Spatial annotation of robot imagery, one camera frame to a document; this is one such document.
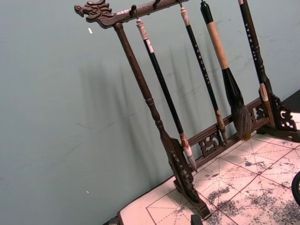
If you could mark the white gridded calligraphy mat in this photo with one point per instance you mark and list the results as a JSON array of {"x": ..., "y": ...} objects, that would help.
[{"x": 234, "y": 182}]

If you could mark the black brush with white ends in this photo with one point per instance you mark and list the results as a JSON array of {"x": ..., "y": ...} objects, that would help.
[{"x": 162, "y": 82}]

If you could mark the black brush with white characters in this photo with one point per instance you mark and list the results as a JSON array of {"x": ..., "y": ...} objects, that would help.
[{"x": 253, "y": 47}]

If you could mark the thin black calligraphy brush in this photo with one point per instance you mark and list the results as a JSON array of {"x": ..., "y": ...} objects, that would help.
[{"x": 203, "y": 70}]

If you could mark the small black block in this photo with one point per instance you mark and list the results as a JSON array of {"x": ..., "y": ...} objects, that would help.
[{"x": 195, "y": 220}]

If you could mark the black round ink dish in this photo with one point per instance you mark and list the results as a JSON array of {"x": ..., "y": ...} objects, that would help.
[{"x": 293, "y": 187}]

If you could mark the dark wooden dragon brush rack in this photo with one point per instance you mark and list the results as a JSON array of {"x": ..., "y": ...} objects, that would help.
[{"x": 131, "y": 61}]

